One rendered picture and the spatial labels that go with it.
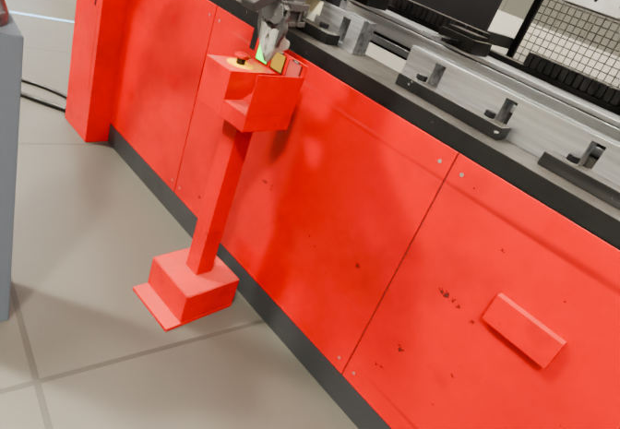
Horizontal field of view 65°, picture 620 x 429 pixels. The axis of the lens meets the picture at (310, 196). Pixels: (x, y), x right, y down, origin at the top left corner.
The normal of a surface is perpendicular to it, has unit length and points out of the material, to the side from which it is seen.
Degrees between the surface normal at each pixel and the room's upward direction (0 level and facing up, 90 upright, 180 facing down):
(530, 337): 90
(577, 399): 90
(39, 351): 0
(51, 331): 0
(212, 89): 90
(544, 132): 90
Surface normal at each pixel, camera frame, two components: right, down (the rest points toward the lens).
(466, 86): -0.69, 0.12
